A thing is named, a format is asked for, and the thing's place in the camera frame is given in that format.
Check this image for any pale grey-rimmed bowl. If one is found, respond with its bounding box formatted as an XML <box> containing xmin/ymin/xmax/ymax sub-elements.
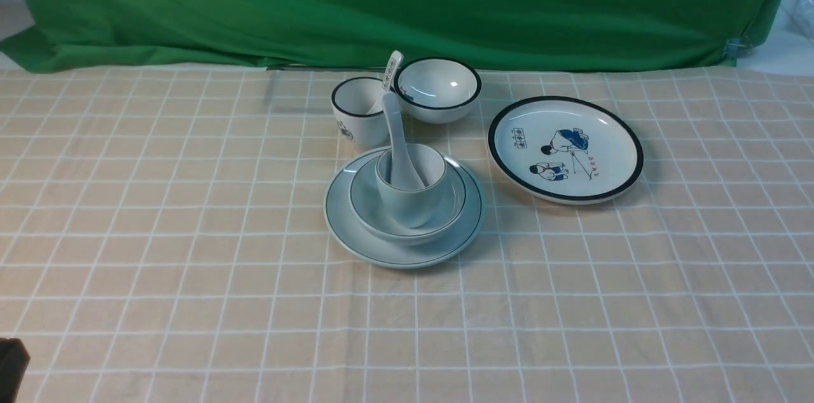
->
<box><xmin>349</xmin><ymin>156</ymin><xmax>477</xmax><ymax>246</ymax></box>

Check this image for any white ceramic soup spoon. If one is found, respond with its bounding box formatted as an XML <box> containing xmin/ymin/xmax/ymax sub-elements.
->
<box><xmin>381</xmin><ymin>92</ymin><xmax>425</xmax><ymax>191</ymax></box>

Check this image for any green backdrop cloth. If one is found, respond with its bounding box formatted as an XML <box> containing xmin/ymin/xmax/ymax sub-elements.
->
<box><xmin>2</xmin><ymin>0</ymin><xmax>781</xmax><ymax>73</ymax></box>

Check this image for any metal clip on backdrop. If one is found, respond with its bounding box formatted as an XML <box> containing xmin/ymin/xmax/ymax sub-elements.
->
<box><xmin>721</xmin><ymin>38</ymin><xmax>754</xmax><ymax>61</ymax></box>

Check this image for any pale green-rimmed plate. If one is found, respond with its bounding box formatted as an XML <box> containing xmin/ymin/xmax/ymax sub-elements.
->
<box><xmin>324</xmin><ymin>146</ymin><xmax>486</xmax><ymax>270</ymax></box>

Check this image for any pale grey-rimmed cup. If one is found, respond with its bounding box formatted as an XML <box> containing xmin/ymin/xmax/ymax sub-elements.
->
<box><xmin>375</xmin><ymin>144</ymin><xmax>448</xmax><ymax>228</ymax></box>

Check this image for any beige checkered tablecloth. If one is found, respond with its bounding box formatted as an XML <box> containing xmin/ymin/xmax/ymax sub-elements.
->
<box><xmin>1</xmin><ymin>67</ymin><xmax>813</xmax><ymax>402</ymax></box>

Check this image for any black-rimmed white cup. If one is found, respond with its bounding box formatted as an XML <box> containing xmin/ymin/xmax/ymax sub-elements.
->
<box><xmin>331</xmin><ymin>78</ymin><xmax>390</xmax><ymax>151</ymax></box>

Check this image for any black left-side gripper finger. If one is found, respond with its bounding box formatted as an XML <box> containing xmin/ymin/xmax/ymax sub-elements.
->
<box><xmin>0</xmin><ymin>338</ymin><xmax>31</xmax><ymax>403</ymax></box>

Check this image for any white printed spoon in cup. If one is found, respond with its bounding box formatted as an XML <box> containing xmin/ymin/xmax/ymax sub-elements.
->
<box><xmin>368</xmin><ymin>50</ymin><xmax>404</xmax><ymax>114</ymax></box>

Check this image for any black-rimmed illustrated plate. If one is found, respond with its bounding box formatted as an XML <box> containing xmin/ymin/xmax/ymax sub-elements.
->
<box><xmin>486</xmin><ymin>96</ymin><xmax>645</xmax><ymax>205</ymax></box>

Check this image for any black-rimmed white bowl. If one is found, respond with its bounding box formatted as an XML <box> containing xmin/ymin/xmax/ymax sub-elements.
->
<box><xmin>393</xmin><ymin>57</ymin><xmax>482</xmax><ymax>125</ymax></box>

